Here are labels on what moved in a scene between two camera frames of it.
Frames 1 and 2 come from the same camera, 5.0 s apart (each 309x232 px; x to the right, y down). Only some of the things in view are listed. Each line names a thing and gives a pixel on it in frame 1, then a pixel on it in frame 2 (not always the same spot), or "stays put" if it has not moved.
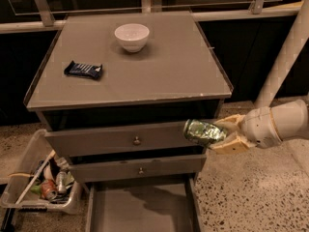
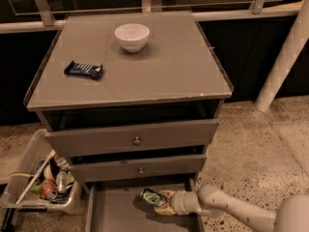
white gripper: x=257 y=126 → x=179 y=202
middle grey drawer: x=146 y=166 stays put
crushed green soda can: x=203 y=132 → x=149 y=195
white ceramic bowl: x=132 y=36 stays put
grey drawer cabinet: x=130 y=98 stays put
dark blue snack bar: x=82 y=69 stays put
